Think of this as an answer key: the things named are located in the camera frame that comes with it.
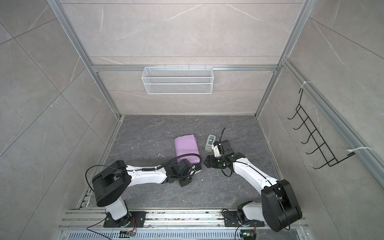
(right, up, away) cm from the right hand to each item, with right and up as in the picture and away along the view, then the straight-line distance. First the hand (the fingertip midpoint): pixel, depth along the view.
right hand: (209, 161), depth 87 cm
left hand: (-11, -7, +2) cm, 13 cm away
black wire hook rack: (+47, +10, -23) cm, 54 cm away
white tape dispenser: (+2, +11, +12) cm, 16 cm away
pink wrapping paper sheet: (-14, +9, +11) cm, 19 cm away
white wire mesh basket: (-21, +52, +14) cm, 58 cm away
